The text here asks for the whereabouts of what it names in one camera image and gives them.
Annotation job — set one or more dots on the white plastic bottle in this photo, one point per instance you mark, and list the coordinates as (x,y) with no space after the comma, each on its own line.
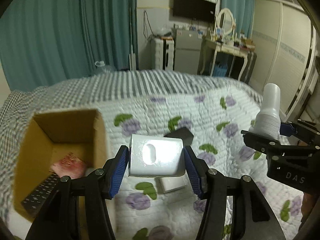
(267,122)

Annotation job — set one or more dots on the white louvered wardrobe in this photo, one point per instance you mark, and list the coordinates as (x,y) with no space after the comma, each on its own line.
(285,44)

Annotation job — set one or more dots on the brown cardboard box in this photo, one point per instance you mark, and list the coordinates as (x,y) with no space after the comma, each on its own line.
(50,137)

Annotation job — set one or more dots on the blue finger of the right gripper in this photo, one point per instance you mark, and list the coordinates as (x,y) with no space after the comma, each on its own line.
(287,129)
(261,143)

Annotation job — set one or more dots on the grey small refrigerator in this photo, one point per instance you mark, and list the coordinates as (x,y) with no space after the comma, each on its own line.
(187,51)

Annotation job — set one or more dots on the black wall television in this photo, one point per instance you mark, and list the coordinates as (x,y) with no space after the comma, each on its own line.
(200,10)

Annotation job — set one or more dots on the clear water jug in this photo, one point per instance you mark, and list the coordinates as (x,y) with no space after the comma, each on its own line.
(102,68)

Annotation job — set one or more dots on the black rectangular box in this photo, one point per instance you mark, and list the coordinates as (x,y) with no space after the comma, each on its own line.
(182,133)

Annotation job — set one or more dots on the black remote control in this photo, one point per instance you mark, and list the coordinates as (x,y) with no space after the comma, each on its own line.
(33,202)

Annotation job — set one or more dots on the teal right curtain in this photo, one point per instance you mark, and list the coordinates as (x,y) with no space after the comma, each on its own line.
(243,12)

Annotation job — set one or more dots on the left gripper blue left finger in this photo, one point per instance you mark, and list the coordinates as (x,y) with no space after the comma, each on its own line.
(117,170)

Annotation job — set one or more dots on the red rose card box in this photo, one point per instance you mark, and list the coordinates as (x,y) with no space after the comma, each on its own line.
(70,165)

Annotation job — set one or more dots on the grey checked bedspread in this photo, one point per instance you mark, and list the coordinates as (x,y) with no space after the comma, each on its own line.
(19,106)

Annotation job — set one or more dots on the white oval mirror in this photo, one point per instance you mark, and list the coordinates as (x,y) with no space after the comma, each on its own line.
(225,23)

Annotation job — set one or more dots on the white dressing table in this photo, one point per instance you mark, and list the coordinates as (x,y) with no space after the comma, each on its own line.
(240,61)

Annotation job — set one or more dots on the teal curtain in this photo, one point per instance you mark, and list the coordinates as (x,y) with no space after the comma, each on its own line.
(44,42)
(243,12)

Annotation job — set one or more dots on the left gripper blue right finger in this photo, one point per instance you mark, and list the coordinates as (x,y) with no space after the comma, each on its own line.
(196,170)

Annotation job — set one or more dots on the small white charger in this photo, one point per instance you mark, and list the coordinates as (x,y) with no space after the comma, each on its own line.
(170,184)

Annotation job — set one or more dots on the white floral quilt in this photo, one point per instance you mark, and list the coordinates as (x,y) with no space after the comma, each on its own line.
(143,210)

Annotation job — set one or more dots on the white charger box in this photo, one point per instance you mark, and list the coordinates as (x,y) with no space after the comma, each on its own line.
(155,157)

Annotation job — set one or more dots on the blue storage basket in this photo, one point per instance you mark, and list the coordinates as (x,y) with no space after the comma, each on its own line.
(220,70)

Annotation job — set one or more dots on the white suitcase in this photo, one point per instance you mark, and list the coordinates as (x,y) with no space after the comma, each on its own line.
(162,53)

